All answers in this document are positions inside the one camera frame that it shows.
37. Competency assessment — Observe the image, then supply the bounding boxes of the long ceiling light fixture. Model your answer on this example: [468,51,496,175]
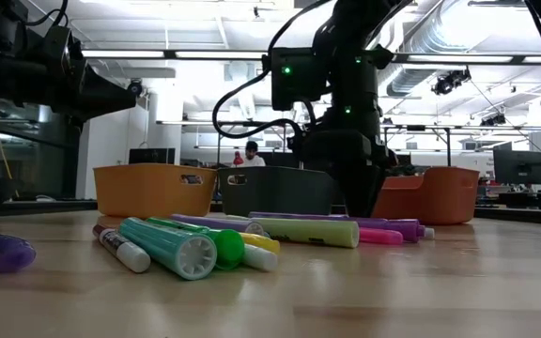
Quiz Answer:
[80,49,541,66]

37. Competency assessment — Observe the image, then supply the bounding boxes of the small black track lights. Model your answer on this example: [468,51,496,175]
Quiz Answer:
[479,112,507,128]

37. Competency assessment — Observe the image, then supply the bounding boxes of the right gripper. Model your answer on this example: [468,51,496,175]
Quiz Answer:
[286,127,399,218]

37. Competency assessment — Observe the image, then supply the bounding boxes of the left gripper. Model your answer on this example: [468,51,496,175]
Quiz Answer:
[39,23,138,121]

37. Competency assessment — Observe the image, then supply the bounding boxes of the black aluminium table frame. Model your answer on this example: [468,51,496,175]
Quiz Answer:
[0,198,541,227]

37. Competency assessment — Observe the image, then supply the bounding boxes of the black looped wrist cable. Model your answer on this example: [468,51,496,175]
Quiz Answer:
[211,0,335,142]

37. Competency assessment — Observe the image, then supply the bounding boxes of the yellow highlighter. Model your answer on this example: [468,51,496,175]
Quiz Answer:
[238,231,282,255]

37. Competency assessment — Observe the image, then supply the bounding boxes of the yellow plastic bin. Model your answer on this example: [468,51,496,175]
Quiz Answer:
[92,162,219,220]

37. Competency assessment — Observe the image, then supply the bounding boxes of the teal highlighter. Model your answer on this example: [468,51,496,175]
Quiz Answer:
[118,216,219,282]

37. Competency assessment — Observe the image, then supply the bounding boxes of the lavender Sharpie highlighter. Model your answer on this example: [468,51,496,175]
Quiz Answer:
[170,213,266,237]

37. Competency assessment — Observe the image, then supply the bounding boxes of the person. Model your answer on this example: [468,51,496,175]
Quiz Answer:
[237,139,268,169]

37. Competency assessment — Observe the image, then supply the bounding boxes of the pink highlighter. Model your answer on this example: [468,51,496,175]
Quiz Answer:
[357,226,405,246]

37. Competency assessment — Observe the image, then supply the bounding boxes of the wide dark monitor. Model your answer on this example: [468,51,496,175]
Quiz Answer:
[128,147,177,165]

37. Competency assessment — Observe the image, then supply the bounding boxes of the small translucent purple highlighter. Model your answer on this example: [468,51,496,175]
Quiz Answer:
[0,231,38,275]

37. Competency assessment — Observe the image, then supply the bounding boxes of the dark teal plastic bin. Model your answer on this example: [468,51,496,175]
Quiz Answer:
[217,165,347,217]

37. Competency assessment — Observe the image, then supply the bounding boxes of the yellow cable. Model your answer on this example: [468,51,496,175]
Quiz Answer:
[0,96,21,199]

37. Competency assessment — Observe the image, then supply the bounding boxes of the black track light cluster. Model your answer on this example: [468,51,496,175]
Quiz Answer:
[430,67,472,97]

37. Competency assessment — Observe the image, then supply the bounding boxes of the orange plastic bin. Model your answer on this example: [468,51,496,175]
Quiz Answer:
[371,166,482,225]

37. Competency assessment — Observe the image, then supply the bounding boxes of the silver air duct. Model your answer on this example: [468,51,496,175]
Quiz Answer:
[385,0,476,99]

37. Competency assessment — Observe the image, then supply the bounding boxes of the pale yellow-green highlighter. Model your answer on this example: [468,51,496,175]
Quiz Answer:
[225,214,362,250]

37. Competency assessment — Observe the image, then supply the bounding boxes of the maroon dry erase marker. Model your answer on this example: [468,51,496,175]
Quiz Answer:
[92,223,152,274]

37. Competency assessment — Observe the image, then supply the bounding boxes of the black computer monitor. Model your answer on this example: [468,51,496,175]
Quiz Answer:
[492,148,541,186]

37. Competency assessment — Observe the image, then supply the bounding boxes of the green highlighter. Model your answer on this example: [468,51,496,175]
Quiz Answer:
[145,216,246,271]

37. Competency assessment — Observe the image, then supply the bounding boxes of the cluttered background desk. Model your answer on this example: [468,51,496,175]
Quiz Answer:
[476,177,541,210]

